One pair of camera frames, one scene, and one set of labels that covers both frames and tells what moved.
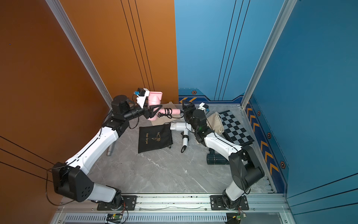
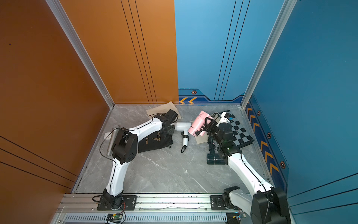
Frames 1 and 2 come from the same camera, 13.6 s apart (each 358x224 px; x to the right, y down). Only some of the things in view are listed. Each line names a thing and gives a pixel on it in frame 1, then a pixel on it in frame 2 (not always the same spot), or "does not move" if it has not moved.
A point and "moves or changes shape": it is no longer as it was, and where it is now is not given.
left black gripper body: (147, 114) to (171, 129)
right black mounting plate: (216, 204) does not move
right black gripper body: (189, 115) to (212, 129)
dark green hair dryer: (214, 158) does not move
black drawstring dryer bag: (154, 137) does not move
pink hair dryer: (154, 98) moves or changes shape
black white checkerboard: (233, 131) does not move
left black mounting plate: (129, 203) does not move
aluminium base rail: (174, 208) does not move
